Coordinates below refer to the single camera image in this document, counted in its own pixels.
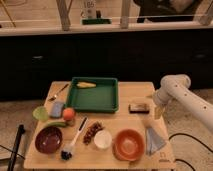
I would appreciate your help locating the green plastic tray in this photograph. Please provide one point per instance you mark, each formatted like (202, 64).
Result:
(101, 99)

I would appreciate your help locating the orange bowl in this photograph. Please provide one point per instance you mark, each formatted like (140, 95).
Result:
(128, 145)

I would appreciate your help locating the orange peach fruit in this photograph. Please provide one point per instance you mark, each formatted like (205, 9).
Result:
(68, 114)

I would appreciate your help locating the green cucumber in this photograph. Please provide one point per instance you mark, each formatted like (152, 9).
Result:
(56, 124)

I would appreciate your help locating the dark red bowl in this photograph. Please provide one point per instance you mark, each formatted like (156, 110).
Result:
(48, 140)

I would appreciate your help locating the white handled brush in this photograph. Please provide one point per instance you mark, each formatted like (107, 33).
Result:
(68, 150)

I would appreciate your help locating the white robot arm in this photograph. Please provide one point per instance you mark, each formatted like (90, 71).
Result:
(177, 87)

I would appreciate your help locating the light green cup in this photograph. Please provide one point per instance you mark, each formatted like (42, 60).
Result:
(40, 113)

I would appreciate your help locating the white paper cup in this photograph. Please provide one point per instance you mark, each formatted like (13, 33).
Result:
(103, 139)

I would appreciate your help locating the brown grape bunch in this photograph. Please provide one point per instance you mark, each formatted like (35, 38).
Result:
(91, 132)

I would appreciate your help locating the grey folded cloth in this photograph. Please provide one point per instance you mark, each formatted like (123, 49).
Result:
(154, 141)

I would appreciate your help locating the black pole stand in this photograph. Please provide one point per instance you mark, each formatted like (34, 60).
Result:
(14, 153)

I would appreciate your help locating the green base bottle object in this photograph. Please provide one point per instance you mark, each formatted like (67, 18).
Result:
(91, 15)

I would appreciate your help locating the black whiteboard eraser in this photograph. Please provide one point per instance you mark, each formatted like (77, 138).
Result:
(139, 108)

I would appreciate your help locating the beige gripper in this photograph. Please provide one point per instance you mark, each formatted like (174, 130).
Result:
(158, 112)

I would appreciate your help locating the yellow corn cob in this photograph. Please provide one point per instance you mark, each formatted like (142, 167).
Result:
(85, 85)

